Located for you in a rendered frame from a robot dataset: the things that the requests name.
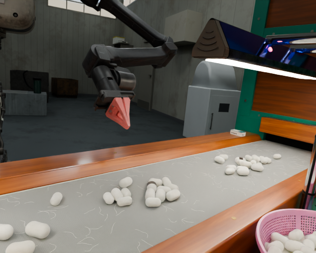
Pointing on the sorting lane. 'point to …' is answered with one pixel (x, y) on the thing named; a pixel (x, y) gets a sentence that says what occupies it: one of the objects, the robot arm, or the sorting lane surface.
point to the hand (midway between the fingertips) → (126, 125)
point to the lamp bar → (253, 50)
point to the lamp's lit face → (259, 68)
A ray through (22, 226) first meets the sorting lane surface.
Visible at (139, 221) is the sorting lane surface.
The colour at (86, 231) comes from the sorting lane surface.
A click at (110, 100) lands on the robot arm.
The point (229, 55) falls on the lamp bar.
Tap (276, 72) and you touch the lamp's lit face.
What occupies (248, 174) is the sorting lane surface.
